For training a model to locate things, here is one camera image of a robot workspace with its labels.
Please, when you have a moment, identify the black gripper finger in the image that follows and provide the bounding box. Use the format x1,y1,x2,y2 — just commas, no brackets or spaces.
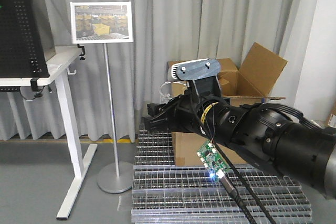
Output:
143,117,189,132
147,101,177,116

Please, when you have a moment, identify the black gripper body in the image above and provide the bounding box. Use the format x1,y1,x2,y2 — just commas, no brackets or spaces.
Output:
167,92,230,134

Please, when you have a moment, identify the clear glass beaker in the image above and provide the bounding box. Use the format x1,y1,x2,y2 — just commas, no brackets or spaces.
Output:
159,81,187,103

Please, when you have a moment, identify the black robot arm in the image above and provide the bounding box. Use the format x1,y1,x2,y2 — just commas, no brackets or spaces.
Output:
144,92,335,198

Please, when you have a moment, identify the green circuit board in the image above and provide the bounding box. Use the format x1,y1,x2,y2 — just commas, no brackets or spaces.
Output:
196,140,230,182

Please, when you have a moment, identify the metal grating stack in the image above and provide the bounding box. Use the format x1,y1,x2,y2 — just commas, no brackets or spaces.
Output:
131,126,312,223

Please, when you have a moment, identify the open cardboard box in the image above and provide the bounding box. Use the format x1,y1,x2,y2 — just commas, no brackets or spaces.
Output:
172,42,287,166

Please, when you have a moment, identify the grey curtain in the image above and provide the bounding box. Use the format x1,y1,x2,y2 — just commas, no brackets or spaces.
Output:
0,0,316,142

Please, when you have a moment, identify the sign stand with picture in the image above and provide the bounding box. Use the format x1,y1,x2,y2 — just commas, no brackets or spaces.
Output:
70,2,134,194

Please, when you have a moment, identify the black pegboard panel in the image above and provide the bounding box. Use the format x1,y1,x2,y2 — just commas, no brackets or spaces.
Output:
1,0,49,78

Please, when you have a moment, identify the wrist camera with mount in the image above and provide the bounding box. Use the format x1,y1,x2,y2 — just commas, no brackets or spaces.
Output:
167,58,221,102

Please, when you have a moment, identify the black braided cable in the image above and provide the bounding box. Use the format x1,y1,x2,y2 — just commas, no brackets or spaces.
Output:
209,137,278,224

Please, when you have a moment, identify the white frame table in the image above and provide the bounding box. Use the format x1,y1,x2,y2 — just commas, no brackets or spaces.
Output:
0,45,98,221

